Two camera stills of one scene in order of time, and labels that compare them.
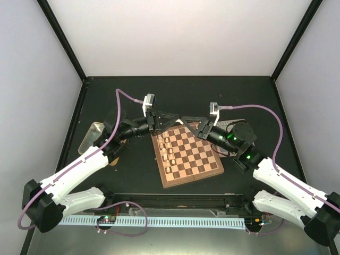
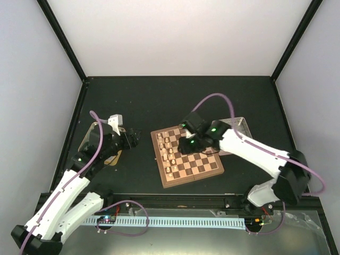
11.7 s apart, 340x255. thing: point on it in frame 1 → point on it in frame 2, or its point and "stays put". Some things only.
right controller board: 253,222 stays put
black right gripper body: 206,130 → 194,146
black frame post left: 52,19 stays put
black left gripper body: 150,117 → 126,144
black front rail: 209,202 stays put
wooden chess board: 181,155 stays put
